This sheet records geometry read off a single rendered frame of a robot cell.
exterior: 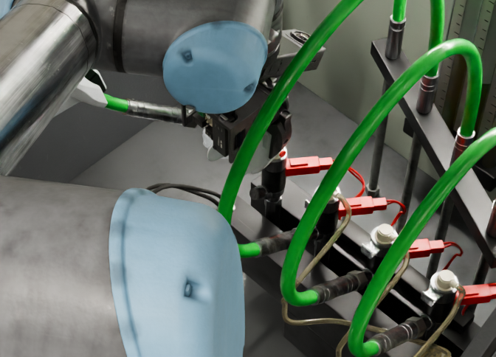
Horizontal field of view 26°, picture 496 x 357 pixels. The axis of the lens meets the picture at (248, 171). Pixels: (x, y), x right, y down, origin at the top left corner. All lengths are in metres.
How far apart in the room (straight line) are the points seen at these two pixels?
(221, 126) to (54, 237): 0.56
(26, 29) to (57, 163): 0.72
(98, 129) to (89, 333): 1.03
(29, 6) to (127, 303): 0.39
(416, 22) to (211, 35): 0.58
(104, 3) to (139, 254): 0.41
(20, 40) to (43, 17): 0.05
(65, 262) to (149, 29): 0.40
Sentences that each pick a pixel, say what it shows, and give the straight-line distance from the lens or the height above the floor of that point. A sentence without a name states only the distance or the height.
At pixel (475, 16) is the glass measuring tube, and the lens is 1.24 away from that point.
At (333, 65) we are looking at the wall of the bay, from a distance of 1.53.
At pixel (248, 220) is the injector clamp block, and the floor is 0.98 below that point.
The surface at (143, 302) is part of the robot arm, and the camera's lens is 0.46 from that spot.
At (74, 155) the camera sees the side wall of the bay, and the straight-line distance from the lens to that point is 1.49.
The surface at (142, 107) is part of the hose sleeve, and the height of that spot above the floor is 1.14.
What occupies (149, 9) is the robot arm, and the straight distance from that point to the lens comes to 0.85.
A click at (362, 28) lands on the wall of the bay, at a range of 1.44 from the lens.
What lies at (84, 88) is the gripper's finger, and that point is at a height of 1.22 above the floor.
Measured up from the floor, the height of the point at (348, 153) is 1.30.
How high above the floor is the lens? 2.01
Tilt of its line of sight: 52 degrees down
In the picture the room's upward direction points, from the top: straight up
